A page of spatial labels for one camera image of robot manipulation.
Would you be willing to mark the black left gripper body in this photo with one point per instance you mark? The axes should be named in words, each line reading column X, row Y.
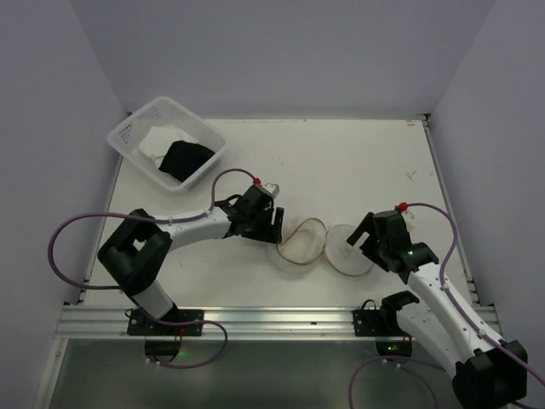
column 264, row 223

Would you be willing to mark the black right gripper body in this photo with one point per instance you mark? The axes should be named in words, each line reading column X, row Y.
column 372, row 239

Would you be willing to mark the round white mesh laundry bag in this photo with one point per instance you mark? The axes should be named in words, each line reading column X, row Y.
column 308, row 241

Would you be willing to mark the black garment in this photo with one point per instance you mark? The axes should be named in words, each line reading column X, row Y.
column 184, row 158

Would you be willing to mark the white bra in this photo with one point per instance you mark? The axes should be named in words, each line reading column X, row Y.
column 158, row 141

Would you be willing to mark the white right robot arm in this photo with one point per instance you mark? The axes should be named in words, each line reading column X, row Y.
column 485, row 370

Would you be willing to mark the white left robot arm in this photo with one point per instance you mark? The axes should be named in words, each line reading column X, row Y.
column 136, row 250

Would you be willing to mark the white plastic basket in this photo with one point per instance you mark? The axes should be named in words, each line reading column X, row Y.
column 127, row 136

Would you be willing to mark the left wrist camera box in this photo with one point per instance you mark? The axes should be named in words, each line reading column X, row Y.
column 272, row 188

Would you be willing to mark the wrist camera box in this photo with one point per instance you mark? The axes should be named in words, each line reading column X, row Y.
column 272, row 188
column 409, row 217

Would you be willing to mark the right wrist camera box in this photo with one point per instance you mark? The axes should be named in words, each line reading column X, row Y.
column 409, row 217

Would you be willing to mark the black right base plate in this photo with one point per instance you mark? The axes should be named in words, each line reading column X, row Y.
column 375, row 323

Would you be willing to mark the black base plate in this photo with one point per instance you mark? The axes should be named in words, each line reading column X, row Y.
column 375, row 323
column 166, row 326

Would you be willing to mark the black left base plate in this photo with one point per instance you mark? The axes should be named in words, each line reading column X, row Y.
column 166, row 326

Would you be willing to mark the aluminium mounting rail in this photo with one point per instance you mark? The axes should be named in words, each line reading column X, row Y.
column 248, row 324

